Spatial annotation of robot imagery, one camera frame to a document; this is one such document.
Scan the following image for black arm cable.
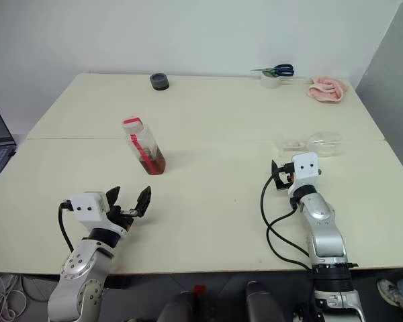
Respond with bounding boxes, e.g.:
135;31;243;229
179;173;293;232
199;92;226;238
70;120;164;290
58;200;75;253
260;173;316;270

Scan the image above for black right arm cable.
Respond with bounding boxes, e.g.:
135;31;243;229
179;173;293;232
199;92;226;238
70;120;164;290
260;173;316;270

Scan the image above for clear wine glass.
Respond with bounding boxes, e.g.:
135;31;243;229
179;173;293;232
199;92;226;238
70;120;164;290
275;131;344;159

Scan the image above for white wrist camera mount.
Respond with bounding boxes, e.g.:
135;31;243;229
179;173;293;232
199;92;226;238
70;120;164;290
68;191;129;236
287;151;321;198

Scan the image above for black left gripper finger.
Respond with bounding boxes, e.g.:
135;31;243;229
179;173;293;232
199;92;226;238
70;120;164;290
133;185;153;219
105;186;122;213

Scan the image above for glass bottle with red liquid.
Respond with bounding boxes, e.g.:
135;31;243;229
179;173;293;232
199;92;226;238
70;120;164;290
122;115;167;176

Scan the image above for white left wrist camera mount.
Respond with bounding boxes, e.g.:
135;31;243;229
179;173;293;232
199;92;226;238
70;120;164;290
68;191;129;236

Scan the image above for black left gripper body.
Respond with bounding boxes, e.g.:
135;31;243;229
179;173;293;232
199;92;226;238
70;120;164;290
106;205;137;234

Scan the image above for blue handled scissors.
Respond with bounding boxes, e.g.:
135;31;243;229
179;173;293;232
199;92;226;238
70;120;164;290
249;64;295;78

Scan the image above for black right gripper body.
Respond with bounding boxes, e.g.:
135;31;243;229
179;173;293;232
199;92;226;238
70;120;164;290
275;162;296;191

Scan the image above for red and white bottle cap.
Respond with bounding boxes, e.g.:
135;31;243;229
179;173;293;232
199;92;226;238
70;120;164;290
122;115;144;134

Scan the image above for white tape roll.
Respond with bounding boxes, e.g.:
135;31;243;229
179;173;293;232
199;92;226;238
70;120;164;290
259;70;283;90

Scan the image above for pink cloth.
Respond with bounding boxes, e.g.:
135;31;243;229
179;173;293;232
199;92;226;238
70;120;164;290
308;75;349;103

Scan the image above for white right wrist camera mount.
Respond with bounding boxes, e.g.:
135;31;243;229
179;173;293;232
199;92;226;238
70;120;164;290
287;151;321;198

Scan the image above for white cable bundle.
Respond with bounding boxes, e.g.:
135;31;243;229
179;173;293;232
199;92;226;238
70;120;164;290
0;270;25;322

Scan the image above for white sneaker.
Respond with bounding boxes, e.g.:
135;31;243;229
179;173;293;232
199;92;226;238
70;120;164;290
376;278;403;320

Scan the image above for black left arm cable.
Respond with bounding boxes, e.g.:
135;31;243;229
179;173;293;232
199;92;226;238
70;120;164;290
58;200;75;253

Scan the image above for dark rounded shape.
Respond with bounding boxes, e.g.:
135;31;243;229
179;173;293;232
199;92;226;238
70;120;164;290
156;290;199;322
244;280;284;322

